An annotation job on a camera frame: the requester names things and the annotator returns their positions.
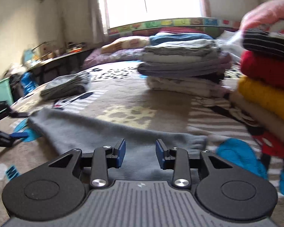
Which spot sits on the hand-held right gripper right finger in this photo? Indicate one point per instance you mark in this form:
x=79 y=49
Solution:
x=159 y=153

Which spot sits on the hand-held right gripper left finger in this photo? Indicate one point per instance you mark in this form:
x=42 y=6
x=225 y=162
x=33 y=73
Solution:
x=122 y=152

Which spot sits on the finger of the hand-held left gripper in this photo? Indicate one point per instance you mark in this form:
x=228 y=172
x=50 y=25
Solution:
x=17 y=115
x=19 y=136

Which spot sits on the grey knitted garment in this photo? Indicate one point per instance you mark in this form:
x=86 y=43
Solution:
x=85 y=132

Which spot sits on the dark clothes heap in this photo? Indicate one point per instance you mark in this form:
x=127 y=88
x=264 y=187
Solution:
x=15 y=81

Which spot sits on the pile of folded grey clothes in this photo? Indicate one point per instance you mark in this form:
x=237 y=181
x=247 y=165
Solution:
x=66 y=85

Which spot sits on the stack of folded pale clothes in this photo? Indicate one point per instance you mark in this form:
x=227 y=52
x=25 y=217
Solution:
x=182 y=68

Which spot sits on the green plastic bin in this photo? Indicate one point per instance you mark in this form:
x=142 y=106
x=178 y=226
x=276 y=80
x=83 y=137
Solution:
x=1 y=92

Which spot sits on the blue plastic bag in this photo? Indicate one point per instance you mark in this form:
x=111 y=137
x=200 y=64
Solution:
x=28 y=82

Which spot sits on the printed cartoon blanket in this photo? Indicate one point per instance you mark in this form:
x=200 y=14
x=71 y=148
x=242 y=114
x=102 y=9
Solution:
x=156 y=104

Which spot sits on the dark desk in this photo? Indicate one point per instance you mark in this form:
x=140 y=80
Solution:
x=59 y=61

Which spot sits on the desk clutter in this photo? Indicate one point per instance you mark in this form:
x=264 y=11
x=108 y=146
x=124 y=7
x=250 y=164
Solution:
x=52 y=50

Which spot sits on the pillows at bed head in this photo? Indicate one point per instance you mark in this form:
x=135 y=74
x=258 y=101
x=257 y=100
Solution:
x=113 y=56

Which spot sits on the beige folded garment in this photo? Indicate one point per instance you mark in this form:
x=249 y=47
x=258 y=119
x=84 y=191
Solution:
x=258 y=115

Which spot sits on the printed cream pillow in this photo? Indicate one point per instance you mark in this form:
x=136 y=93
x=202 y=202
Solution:
x=127 y=43

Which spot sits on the blue folded blanket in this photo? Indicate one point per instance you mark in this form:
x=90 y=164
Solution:
x=179 y=37

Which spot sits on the yellow folded garment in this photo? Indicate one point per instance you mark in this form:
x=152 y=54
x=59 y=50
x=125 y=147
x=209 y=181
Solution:
x=267 y=97

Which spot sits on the magenta pillow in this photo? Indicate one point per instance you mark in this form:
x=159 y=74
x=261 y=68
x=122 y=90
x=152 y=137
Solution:
x=179 y=30

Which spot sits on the colourful picture headboard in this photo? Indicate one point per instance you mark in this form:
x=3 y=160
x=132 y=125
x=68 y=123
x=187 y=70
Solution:
x=168 y=23

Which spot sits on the white curtain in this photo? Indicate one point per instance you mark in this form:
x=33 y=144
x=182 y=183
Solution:
x=98 y=9

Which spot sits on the white crumpled bedding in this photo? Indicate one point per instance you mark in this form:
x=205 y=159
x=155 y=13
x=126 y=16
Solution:
x=234 y=41

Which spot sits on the red folded garment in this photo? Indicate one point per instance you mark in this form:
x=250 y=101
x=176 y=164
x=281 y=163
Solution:
x=267 y=69

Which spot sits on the window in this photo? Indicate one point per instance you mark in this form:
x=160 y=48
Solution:
x=151 y=2

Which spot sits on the striped folded garment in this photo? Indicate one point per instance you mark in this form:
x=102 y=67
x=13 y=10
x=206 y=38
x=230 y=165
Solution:
x=267 y=42

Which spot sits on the pink quilt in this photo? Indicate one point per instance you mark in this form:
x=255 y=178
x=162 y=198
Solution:
x=267 y=14

